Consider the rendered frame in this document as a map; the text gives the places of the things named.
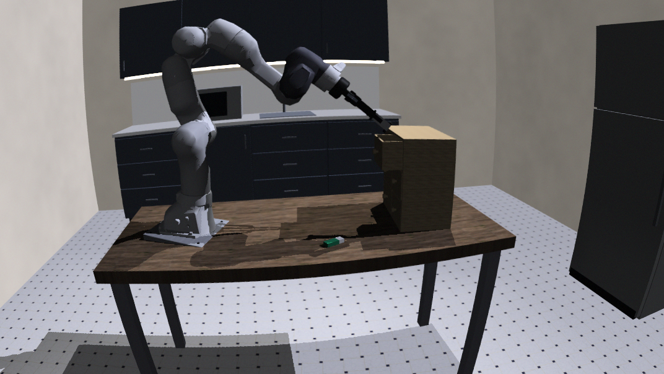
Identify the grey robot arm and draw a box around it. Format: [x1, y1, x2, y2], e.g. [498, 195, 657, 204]
[159, 19, 346, 238]

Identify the green and white eraser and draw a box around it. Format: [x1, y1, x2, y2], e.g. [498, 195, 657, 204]
[323, 237, 344, 248]

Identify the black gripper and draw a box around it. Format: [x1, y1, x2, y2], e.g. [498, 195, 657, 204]
[329, 77, 391, 131]

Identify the small dark brown chest of drawers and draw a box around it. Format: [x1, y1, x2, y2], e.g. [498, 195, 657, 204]
[389, 126, 457, 232]

